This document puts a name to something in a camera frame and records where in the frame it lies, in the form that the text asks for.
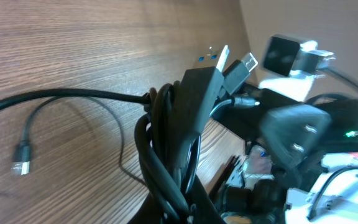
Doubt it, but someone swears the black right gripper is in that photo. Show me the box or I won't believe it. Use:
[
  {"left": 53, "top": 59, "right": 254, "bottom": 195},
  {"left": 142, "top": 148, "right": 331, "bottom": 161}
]
[{"left": 213, "top": 89, "right": 331, "bottom": 187}]

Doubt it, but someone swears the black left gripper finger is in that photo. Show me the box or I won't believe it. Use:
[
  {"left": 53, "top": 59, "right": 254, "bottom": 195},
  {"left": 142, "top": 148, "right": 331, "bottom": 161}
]
[{"left": 129, "top": 176, "right": 225, "bottom": 224}]

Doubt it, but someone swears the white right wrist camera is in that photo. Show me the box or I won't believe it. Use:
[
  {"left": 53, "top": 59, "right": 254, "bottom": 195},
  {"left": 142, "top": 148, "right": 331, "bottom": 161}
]
[{"left": 259, "top": 34, "right": 336, "bottom": 101}]

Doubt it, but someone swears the black right camera cable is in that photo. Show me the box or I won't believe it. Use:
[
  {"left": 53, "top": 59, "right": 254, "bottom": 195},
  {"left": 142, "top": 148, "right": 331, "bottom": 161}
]
[{"left": 315, "top": 67, "right": 358, "bottom": 105}]

